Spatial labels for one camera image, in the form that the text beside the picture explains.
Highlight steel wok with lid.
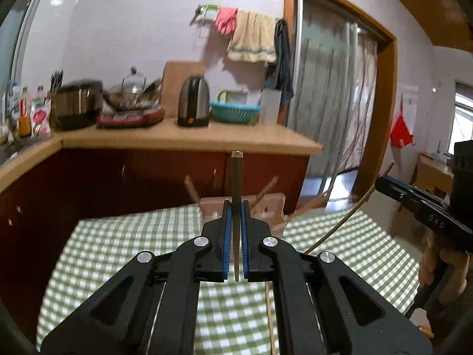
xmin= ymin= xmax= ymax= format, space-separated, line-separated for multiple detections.
xmin=103 ymin=66 xmax=162 ymax=112

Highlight pink rubber glove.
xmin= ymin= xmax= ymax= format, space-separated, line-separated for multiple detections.
xmin=215 ymin=7 xmax=238 ymax=35

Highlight green checkered tablecloth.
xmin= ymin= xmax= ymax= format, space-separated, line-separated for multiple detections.
xmin=36 ymin=205 xmax=419 ymax=354

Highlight sliding glass door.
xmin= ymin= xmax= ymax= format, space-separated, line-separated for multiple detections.
xmin=288 ymin=0 xmax=378 ymax=196

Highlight white plastic cup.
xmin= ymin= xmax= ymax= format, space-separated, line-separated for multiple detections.
xmin=259 ymin=88 xmax=281 ymax=126

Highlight wooden cutting board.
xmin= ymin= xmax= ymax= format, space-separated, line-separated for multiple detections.
xmin=160 ymin=61 xmax=205 ymax=118

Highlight pink white seasoning bag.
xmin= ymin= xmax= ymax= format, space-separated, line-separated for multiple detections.
xmin=30 ymin=98 xmax=51 ymax=136

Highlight dark hanging cloth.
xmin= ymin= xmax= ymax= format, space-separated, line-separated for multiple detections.
xmin=264 ymin=18 xmax=294 ymax=104

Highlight red hanging bag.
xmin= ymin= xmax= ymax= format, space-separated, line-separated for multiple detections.
xmin=390 ymin=101 xmax=414 ymax=149

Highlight kitchen window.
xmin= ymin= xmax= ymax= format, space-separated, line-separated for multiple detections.
xmin=1 ymin=0 xmax=41 ymax=101

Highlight wall towel rail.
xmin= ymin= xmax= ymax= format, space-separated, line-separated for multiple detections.
xmin=189 ymin=3 xmax=280 ymax=27

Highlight teal plastic colander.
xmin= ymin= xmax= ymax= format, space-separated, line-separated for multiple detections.
xmin=210 ymin=102 xmax=260 ymax=124

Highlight beige hanging towel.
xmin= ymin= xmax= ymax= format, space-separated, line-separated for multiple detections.
xmin=227 ymin=10 xmax=277 ymax=63

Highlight person's right hand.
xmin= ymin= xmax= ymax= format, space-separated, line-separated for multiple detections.
xmin=419 ymin=232 xmax=470 ymax=306

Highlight dark red kitchen cabinets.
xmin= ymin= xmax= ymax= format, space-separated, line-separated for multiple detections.
xmin=0 ymin=147 xmax=311 ymax=341

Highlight white green measuring jug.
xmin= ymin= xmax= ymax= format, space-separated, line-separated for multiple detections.
xmin=216 ymin=90 xmax=249 ymax=105

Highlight black steel electric kettle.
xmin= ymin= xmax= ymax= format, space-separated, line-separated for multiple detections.
xmin=177 ymin=75 xmax=210 ymax=128

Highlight red induction cooker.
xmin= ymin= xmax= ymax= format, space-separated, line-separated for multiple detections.
xmin=96 ymin=104 xmax=165 ymax=129

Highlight knife block with scissors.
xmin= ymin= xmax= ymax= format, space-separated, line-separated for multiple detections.
xmin=47 ymin=70 xmax=63 ymax=130

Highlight wooden chopstick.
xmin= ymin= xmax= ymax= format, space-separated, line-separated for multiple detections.
xmin=304 ymin=183 xmax=375 ymax=255
xmin=286 ymin=191 xmax=329 ymax=222
xmin=184 ymin=175 xmax=200 ymax=204
xmin=250 ymin=176 xmax=278 ymax=210
xmin=265 ymin=282 xmax=277 ymax=355
xmin=231 ymin=151 xmax=244 ymax=282

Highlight orange oil bottle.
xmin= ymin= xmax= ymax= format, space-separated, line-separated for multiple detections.
xmin=18 ymin=87 xmax=31 ymax=137

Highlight black rice cooker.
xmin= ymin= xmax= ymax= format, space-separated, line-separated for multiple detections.
xmin=54 ymin=79 xmax=103 ymax=131

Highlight pink perforated utensil holder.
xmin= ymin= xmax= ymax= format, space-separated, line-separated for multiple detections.
xmin=198 ymin=191 xmax=289 ymax=238

